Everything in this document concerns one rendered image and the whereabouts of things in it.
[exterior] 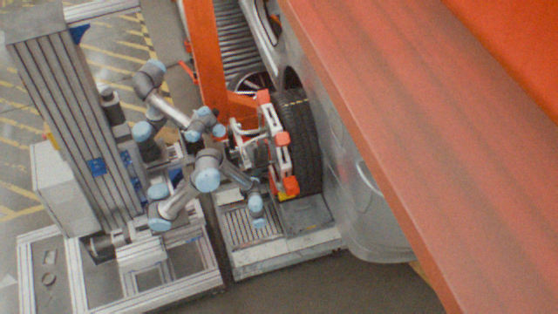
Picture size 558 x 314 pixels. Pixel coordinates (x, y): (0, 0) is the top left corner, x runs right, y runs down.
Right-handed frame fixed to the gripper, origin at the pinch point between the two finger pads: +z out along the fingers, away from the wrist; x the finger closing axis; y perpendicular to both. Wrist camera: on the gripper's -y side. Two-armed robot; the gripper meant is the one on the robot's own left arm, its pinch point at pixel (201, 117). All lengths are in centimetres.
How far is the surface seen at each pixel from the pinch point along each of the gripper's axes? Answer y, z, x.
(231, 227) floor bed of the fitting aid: 44, 18, 81
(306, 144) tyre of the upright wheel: -22, -64, 32
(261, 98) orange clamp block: -30.9, -24.4, 11.5
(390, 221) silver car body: -10, -138, 45
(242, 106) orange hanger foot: -25.5, 17.7, 25.1
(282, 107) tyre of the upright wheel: -31, -48, 14
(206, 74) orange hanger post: -21.9, 4.7, -14.4
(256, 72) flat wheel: -63, 79, 44
